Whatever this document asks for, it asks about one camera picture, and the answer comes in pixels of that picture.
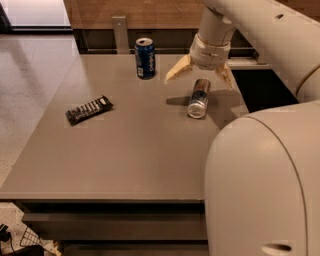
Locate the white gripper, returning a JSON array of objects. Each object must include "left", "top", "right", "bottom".
[{"left": 164, "top": 34, "right": 233, "bottom": 90}]

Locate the silver blue redbull can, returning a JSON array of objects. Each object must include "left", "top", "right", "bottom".
[{"left": 187, "top": 79, "right": 211, "bottom": 119}]

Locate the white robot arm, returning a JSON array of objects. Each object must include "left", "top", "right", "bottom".
[{"left": 166, "top": 0, "right": 320, "bottom": 256}]

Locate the blue pepsi can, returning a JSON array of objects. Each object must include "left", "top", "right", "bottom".
[{"left": 135, "top": 37, "right": 156, "bottom": 79}]

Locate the white side shelf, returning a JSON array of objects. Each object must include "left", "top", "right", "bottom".
[{"left": 227, "top": 58, "right": 270, "bottom": 70}]

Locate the black snack bar wrapper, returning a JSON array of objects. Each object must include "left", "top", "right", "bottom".
[{"left": 65, "top": 95, "right": 113, "bottom": 126}]

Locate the grey drawer cabinet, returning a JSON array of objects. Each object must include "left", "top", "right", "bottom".
[{"left": 1, "top": 55, "right": 247, "bottom": 245}]

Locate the upper grey drawer front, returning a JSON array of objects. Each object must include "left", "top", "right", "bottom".
[{"left": 22, "top": 213, "right": 207, "bottom": 241}]

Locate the grey drawer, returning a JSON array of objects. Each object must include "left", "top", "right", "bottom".
[
  {"left": 22, "top": 213, "right": 207, "bottom": 241},
  {"left": 63, "top": 243, "right": 209, "bottom": 256}
]

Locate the lower grey drawer front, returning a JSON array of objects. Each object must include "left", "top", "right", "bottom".
[{"left": 63, "top": 243, "right": 209, "bottom": 256}]

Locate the left metal bracket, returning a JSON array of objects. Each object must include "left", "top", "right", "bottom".
[{"left": 112, "top": 16, "right": 130, "bottom": 54}]

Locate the black wire basket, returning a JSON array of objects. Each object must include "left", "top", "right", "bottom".
[{"left": 0, "top": 224, "right": 44, "bottom": 256}]

